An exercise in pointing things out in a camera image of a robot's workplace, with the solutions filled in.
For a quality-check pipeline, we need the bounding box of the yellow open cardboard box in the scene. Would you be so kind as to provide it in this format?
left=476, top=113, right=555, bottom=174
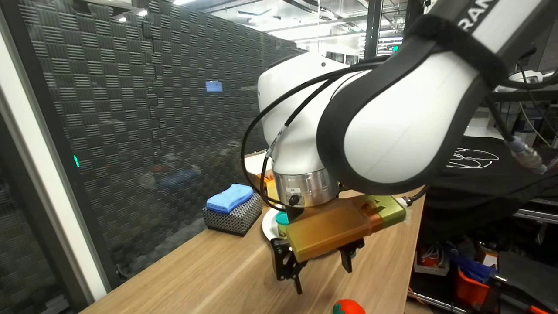
left=246, top=151, right=278, bottom=203

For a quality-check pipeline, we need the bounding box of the white cord on table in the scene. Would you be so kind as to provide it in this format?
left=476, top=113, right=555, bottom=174
left=447, top=146, right=501, bottom=170

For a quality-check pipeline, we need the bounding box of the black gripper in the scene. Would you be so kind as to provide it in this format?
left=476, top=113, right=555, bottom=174
left=271, top=237, right=365, bottom=294

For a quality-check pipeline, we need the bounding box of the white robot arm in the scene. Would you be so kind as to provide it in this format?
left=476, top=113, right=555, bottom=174
left=257, top=0, right=558, bottom=280

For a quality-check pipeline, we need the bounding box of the wrist camera amber block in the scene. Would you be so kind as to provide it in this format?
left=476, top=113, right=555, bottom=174
left=286, top=195, right=407, bottom=261

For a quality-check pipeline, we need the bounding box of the grey foam block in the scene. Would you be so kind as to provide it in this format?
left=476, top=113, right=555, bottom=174
left=203, top=195, right=262, bottom=235

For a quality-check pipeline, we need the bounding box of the blue sponge cloth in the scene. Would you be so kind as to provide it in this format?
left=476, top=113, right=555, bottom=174
left=206, top=183, right=253, bottom=214

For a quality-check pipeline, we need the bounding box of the white paper plate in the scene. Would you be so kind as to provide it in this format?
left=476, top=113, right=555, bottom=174
left=260, top=209, right=279, bottom=240

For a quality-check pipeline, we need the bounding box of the red ball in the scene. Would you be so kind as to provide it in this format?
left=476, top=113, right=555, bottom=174
left=332, top=299, right=367, bottom=314

